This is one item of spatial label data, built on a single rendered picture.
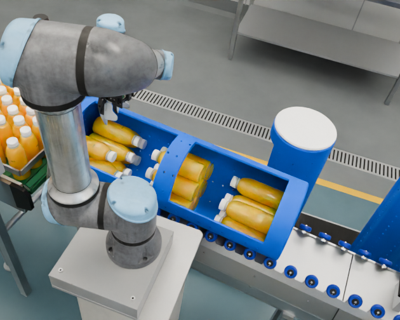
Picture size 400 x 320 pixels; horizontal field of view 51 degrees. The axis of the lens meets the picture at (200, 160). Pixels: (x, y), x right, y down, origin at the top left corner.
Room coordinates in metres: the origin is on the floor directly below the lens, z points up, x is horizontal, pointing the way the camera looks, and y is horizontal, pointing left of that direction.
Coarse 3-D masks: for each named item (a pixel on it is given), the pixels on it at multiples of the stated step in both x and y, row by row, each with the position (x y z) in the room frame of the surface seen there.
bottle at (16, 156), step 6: (18, 144) 1.02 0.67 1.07; (6, 150) 1.00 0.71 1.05; (12, 150) 1.00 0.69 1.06; (18, 150) 1.01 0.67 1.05; (24, 150) 1.03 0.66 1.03; (6, 156) 0.99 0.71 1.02; (12, 156) 0.99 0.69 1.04; (18, 156) 0.99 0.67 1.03; (24, 156) 1.01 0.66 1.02; (12, 162) 0.98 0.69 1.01; (18, 162) 0.99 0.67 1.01; (24, 162) 1.01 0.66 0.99; (18, 168) 0.99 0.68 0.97; (12, 174) 1.00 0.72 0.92
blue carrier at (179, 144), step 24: (120, 120) 1.22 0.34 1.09; (144, 120) 1.09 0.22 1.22; (168, 144) 1.15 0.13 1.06; (192, 144) 1.01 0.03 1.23; (96, 168) 0.94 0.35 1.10; (144, 168) 1.09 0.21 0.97; (168, 168) 0.91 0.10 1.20; (216, 168) 1.08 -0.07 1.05; (240, 168) 1.06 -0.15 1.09; (264, 168) 0.96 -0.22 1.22; (168, 192) 0.86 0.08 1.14; (216, 192) 1.02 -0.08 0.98; (288, 192) 0.86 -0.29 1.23; (192, 216) 0.82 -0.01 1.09; (288, 216) 0.79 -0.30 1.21; (240, 240) 0.77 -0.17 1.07
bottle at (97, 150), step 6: (90, 138) 1.06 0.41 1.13; (90, 144) 1.03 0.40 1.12; (96, 144) 1.03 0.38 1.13; (102, 144) 1.04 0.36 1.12; (90, 150) 1.01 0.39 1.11; (96, 150) 1.01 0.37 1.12; (102, 150) 1.01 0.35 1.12; (108, 150) 1.02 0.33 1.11; (90, 156) 1.01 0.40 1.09; (96, 156) 1.00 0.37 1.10; (102, 156) 1.00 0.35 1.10
